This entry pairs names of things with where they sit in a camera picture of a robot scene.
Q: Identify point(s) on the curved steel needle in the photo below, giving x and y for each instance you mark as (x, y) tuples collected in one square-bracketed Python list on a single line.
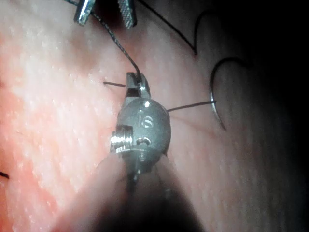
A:
[(211, 96)]

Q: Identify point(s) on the right arm needle driver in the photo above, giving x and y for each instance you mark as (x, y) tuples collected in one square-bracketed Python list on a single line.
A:
[(149, 125)]

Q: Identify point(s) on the tissue pad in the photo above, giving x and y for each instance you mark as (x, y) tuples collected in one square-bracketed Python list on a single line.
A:
[(60, 116)]

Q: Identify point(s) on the left arm needle driver jaw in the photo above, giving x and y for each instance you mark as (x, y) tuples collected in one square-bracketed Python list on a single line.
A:
[(84, 11), (127, 13)]

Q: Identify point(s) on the right arm needle driver jaw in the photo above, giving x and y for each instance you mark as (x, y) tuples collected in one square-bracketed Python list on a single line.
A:
[(132, 83), (145, 88)]

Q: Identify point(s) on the black thread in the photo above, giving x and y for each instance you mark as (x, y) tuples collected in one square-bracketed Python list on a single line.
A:
[(130, 61)]

